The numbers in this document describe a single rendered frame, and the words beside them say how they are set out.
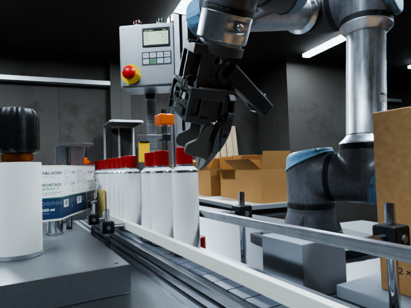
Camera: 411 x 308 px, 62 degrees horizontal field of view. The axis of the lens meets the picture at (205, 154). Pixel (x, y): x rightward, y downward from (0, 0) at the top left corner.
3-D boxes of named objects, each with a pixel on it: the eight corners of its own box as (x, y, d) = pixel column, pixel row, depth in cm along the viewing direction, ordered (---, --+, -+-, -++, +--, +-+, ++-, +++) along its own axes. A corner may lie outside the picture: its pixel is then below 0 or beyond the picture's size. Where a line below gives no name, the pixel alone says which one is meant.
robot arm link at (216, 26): (235, 14, 54) (265, 22, 48) (229, 43, 56) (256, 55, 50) (193, 4, 51) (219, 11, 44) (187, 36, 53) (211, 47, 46)
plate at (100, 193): (96, 214, 119) (95, 189, 119) (98, 214, 119) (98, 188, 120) (103, 218, 110) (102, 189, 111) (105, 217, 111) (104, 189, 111)
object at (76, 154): (54, 217, 125) (53, 146, 126) (91, 214, 132) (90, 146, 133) (59, 222, 113) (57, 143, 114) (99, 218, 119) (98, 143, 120)
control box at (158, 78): (130, 95, 111) (128, 37, 112) (182, 92, 109) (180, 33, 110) (119, 88, 101) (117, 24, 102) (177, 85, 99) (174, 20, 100)
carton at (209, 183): (186, 195, 352) (185, 157, 353) (225, 192, 371) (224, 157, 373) (204, 197, 312) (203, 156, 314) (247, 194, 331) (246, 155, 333)
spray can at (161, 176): (148, 243, 77) (145, 151, 78) (170, 240, 79) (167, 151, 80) (156, 247, 72) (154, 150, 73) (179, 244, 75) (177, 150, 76)
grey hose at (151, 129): (145, 160, 111) (143, 95, 111) (155, 160, 112) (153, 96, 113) (148, 159, 107) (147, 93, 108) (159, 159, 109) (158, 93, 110)
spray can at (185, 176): (169, 252, 67) (166, 148, 68) (192, 249, 70) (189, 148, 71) (180, 258, 63) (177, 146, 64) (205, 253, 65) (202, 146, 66)
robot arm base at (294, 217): (271, 236, 93) (270, 200, 93) (321, 231, 97) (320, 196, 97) (300, 250, 78) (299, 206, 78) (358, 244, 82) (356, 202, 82)
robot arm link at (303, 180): (301, 197, 96) (299, 148, 96) (349, 200, 87) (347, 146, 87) (277, 202, 87) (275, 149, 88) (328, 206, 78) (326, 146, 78)
